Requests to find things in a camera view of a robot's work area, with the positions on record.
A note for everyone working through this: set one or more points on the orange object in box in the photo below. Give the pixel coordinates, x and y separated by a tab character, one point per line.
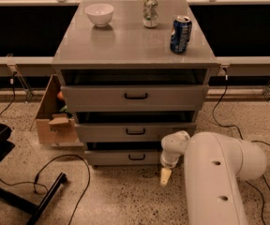
60	95

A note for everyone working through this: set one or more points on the grey railing beam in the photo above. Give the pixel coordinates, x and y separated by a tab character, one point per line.
237	66

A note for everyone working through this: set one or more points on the black office chair base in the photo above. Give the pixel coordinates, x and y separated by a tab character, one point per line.
31	167

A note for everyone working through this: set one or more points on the grey top drawer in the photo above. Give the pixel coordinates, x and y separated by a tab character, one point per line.
134	98

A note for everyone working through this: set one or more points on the grey middle drawer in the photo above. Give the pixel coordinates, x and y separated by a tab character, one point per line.
129	132

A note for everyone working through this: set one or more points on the white bowl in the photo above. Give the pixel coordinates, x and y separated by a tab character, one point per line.
99	14

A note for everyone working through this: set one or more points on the blue soda can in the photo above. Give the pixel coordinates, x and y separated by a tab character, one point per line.
181	31

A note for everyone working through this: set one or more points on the grey drawer cabinet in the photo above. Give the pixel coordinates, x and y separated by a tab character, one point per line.
127	53

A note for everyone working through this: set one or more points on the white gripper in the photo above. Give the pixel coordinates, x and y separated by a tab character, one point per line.
169	161

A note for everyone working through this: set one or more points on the grey bottom drawer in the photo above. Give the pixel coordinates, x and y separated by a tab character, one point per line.
122	157

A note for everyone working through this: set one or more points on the cardboard box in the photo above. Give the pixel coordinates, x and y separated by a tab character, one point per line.
52	125

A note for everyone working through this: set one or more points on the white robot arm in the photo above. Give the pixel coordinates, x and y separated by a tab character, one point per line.
214	163

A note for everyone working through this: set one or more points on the grey drawer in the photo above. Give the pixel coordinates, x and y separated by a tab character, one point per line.
122	157
134	98
129	132

